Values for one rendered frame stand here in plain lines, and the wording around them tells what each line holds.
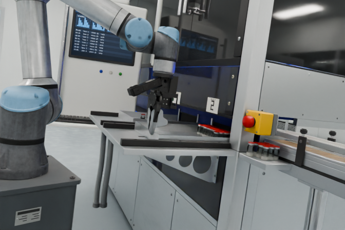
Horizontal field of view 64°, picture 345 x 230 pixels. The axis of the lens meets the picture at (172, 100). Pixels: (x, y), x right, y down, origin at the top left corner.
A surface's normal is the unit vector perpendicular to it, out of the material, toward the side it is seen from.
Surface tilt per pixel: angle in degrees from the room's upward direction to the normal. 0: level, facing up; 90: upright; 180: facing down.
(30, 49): 90
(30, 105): 87
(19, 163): 72
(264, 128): 90
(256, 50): 90
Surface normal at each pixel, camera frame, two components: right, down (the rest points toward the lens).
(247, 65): -0.90, -0.10
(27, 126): 0.64, 0.12
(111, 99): 0.29, 0.09
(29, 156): 0.70, -0.18
